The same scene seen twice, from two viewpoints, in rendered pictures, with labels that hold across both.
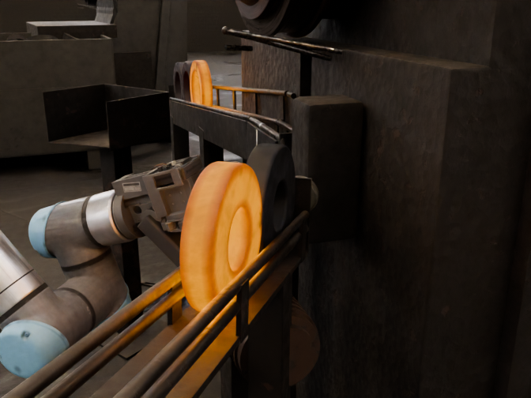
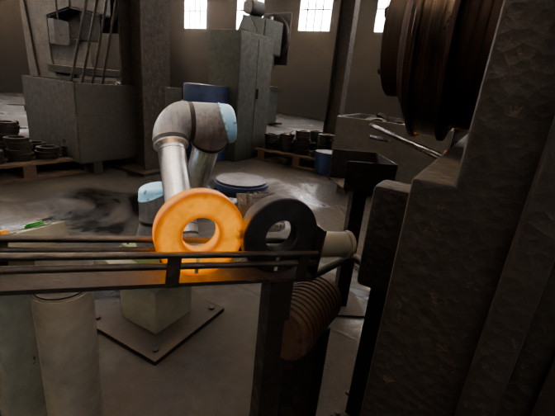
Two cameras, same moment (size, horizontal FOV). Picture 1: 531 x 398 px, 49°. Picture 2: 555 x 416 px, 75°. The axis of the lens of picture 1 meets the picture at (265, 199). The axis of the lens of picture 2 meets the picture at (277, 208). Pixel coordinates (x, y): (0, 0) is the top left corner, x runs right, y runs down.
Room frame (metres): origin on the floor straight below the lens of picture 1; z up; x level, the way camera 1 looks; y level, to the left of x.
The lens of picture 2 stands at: (0.26, -0.47, 0.98)
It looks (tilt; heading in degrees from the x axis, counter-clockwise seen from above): 19 degrees down; 47
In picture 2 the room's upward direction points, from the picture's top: 6 degrees clockwise
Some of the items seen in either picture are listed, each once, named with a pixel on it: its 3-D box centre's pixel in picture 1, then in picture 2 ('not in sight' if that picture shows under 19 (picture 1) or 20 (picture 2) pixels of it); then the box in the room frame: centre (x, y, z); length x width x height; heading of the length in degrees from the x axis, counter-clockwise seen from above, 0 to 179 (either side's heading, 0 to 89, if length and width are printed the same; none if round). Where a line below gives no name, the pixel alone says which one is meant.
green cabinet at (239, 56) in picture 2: not in sight; (240, 98); (3.09, 3.48, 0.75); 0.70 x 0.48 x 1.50; 18
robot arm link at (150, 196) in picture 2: not in sight; (156, 200); (0.79, 0.78, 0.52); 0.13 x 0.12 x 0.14; 165
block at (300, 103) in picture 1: (326, 169); (392, 238); (0.95, -0.10, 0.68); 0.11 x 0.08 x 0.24; 108
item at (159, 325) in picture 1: (116, 219); (349, 234); (1.55, 0.42, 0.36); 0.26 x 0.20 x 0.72; 53
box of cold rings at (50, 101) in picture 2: not in sight; (109, 120); (1.54, 3.71, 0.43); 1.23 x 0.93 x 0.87; 16
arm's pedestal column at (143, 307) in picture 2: not in sight; (156, 290); (0.79, 0.78, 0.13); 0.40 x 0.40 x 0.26; 20
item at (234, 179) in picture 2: not in sight; (239, 213); (1.48, 1.18, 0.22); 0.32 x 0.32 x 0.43
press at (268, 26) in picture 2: not in sight; (260, 64); (5.93, 6.71, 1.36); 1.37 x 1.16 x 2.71; 98
